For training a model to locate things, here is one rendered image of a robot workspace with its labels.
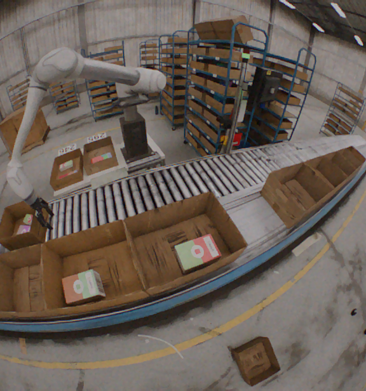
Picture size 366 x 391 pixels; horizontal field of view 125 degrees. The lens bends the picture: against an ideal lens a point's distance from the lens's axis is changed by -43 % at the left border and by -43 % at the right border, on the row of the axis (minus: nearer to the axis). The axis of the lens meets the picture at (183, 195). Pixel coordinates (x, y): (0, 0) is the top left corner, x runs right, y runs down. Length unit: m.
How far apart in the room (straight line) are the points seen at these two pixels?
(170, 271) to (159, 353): 1.06
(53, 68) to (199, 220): 0.91
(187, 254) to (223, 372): 1.32
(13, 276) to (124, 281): 0.71
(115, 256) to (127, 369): 1.22
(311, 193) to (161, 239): 1.04
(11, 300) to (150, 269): 0.82
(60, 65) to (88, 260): 0.82
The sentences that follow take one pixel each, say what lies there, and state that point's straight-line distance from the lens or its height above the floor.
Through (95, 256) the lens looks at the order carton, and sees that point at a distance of 0.83.
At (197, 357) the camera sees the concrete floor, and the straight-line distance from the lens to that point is 1.65.
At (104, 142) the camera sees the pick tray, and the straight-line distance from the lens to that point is 1.72.
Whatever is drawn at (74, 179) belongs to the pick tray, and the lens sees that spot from 1.41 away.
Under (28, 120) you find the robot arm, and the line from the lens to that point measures 0.92.
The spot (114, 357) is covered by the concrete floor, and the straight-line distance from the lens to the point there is 1.75.
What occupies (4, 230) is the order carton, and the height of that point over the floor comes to 0.86.
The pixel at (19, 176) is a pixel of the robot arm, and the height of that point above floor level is 1.23.
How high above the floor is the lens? 1.59
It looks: 49 degrees down
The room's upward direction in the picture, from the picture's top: 2 degrees clockwise
